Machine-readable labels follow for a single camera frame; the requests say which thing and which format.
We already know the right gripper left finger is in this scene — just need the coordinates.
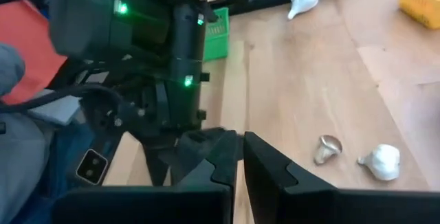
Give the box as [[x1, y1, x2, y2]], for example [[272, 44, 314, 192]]
[[51, 130, 240, 224]]

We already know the red flat mat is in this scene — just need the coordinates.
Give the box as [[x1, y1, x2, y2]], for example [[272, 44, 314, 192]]
[[0, 0, 68, 105]]

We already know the yellow plastic basket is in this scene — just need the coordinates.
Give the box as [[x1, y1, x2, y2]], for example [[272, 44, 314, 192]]
[[396, 0, 440, 30]]

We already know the green plastic basket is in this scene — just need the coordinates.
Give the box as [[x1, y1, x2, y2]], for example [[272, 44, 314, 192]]
[[202, 6, 230, 63]]

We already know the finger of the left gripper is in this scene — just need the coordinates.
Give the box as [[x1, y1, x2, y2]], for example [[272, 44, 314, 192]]
[[175, 127, 228, 165], [142, 143, 173, 187]]

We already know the brown cap mushroom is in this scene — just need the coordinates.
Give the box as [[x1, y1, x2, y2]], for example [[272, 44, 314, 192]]
[[313, 134, 344, 166]]

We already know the person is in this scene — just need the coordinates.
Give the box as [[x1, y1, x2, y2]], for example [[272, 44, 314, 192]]
[[0, 43, 114, 224]]

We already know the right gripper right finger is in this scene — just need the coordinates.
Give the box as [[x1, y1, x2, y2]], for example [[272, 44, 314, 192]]
[[243, 131, 440, 224]]

